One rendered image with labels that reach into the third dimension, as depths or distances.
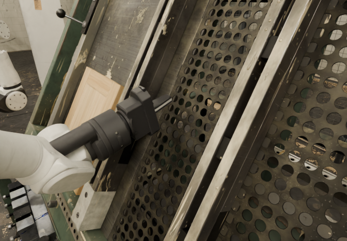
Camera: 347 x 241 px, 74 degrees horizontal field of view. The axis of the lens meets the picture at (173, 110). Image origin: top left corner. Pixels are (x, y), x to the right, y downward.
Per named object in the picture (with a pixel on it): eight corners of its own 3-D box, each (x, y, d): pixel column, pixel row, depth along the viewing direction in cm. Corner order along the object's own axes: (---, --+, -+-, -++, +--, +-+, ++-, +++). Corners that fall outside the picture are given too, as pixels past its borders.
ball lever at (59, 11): (87, 30, 103) (56, 16, 100) (90, 22, 103) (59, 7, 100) (85, 29, 100) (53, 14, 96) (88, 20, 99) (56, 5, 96)
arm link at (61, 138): (116, 159, 51) (66, 192, 46) (91, 124, 54) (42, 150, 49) (113, 138, 41) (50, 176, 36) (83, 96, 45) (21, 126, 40)
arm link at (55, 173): (78, 191, 46) (22, 201, 33) (57, 156, 49) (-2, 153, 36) (103, 170, 46) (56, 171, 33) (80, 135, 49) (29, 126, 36)
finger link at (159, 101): (173, 99, 55) (152, 112, 53) (165, 95, 58) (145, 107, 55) (172, 94, 54) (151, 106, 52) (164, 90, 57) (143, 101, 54)
